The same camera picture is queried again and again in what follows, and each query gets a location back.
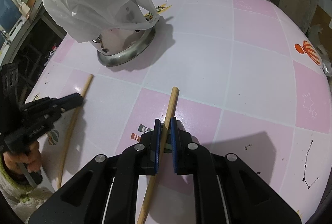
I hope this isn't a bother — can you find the person left hand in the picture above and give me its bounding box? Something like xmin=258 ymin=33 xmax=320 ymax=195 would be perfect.
xmin=3 ymin=141 xmax=42 ymax=175

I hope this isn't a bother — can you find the steel utensil holder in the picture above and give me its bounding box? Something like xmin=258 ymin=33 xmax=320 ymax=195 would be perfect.
xmin=90 ymin=26 xmax=156 ymax=67

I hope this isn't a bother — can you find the white towel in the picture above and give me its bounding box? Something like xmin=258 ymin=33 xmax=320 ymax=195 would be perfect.
xmin=1 ymin=157 xmax=53 ymax=223

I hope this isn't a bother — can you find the cardboard box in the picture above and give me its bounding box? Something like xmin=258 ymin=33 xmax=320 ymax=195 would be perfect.
xmin=310 ymin=5 xmax=331 ymax=39

